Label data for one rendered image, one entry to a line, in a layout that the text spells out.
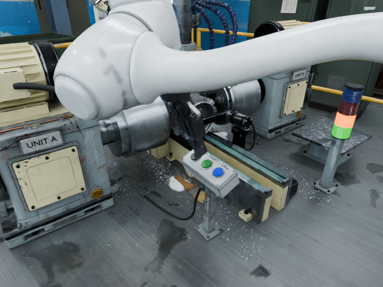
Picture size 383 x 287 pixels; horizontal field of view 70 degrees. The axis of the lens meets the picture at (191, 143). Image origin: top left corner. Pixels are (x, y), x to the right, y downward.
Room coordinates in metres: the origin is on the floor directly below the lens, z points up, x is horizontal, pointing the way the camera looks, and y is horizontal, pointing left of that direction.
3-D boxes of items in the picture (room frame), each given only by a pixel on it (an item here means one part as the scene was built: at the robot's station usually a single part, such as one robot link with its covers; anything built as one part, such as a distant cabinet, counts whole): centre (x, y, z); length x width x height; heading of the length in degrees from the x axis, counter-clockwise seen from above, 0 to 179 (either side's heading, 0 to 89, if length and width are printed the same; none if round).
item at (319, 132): (1.13, -0.65, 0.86); 0.27 x 0.24 x 0.12; 127
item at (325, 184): (0.89, -0.54, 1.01); 0.08 x 0.08 x 0.42; 37
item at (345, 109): (0.89, -0.54, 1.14); 0.06 x 0.06 x 0.04
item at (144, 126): (0.96, 0.27, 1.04); 0.37 x 0.25 x 0.25; 127
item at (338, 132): (0.89, -0.54, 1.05); 0.06 x 0.06 x 0.04
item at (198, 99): (1.14, 0.02, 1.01); 0.20 x 0.19 x 0.19; 37
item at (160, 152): (1.13, 0.15, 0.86); 0.07 x 0.06 x 0.12; 127
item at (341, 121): (0.89, -0.54, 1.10); 0.06 x 0.06 x 0.04
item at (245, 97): (1.31, -0.21, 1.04); 0.41 x 0.25 x 0.25; 127
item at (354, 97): (0.89, -0.54, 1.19); 0.06 x 0.06 x 0.04
